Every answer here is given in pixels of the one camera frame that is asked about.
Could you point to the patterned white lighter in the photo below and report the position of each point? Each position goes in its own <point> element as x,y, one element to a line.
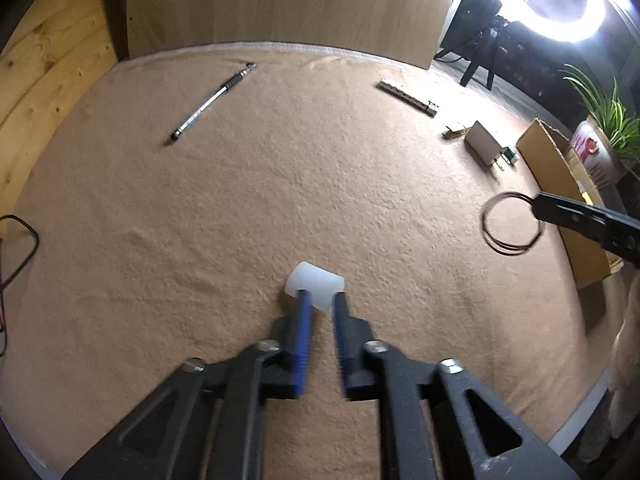
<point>405,94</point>

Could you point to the cardboard box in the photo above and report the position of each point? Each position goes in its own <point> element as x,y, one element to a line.
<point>550,160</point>

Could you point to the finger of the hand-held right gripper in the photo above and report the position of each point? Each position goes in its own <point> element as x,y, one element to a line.
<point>590,235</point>
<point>590,212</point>

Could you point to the black and silver pen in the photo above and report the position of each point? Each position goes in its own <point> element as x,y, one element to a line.
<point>210,105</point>

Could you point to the white plug charger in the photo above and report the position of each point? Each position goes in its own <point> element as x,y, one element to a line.
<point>482,142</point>

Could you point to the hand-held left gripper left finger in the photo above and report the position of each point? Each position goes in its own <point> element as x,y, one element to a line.
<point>302,340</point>

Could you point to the light wooden board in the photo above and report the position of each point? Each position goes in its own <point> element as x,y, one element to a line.
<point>280,5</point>

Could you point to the translucent white plastic cap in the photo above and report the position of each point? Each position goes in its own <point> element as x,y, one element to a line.
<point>315,280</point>

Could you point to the green and white tube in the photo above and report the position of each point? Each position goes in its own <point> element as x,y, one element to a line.
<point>509,156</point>

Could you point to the green spider plant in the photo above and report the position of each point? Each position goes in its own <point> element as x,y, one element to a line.
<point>617,115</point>

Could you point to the white and red flower pot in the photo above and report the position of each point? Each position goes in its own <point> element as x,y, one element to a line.
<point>595,152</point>

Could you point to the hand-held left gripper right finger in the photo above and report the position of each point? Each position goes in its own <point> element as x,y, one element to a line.
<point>341,340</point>

